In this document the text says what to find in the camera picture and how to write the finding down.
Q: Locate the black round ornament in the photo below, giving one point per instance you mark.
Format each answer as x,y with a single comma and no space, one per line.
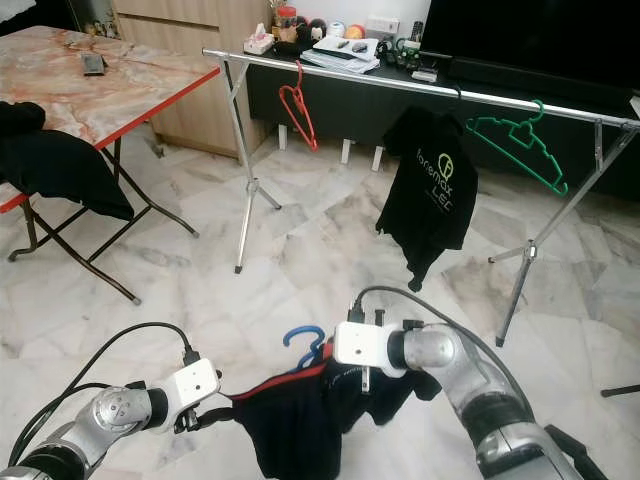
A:
308,31

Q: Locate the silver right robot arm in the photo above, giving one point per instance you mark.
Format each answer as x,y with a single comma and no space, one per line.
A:
510,420

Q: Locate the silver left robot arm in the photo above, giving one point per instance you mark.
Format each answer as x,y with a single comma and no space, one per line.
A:
110,415

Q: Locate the red plastic hanger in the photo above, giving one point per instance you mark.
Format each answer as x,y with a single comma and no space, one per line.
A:
313,143

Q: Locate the orange ball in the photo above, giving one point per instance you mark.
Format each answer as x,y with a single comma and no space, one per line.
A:
354,30

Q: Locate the small white cup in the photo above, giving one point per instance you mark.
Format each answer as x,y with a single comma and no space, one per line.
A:
335,29

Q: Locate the black shirt with green logo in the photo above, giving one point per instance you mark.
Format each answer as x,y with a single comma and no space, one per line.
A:
430,190

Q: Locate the black TV console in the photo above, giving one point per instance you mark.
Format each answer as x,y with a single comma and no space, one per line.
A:
360,110

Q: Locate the black television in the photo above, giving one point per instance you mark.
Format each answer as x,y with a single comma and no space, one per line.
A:
530,35

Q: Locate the light wooden cabinet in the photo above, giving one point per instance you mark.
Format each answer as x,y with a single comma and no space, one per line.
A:
180,25

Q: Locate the small black phone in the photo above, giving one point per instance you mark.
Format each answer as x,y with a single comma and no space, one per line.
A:
94,64

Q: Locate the red-lidded jar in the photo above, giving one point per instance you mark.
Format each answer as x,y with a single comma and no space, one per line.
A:
286,23

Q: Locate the green plastic hanger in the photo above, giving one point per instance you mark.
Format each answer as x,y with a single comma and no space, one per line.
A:
560,185

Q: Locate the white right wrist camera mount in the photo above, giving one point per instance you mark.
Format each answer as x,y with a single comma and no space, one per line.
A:
365,348

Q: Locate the white rectangular box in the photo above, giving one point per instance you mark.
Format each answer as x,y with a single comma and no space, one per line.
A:
382,25

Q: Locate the blue plastic hanger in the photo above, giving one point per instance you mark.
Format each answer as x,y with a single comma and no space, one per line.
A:
300,332

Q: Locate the silver metal clothes rack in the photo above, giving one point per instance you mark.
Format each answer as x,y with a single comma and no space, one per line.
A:
280,64

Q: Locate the green electronics pile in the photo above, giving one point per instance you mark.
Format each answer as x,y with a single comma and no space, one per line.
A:
405,52

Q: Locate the black upright remote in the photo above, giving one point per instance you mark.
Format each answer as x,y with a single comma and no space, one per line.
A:
417,32

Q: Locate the marble-top folding table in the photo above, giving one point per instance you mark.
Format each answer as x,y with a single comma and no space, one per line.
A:
100,90

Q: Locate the white paper sheet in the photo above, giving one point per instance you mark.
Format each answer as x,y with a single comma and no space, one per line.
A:
635,105

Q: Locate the pink tissue box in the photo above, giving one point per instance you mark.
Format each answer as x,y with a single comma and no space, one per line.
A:
259,41

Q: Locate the black garment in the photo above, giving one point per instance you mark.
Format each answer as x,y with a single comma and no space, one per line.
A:
60,165

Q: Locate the small white device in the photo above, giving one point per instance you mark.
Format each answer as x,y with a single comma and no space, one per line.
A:
424,74

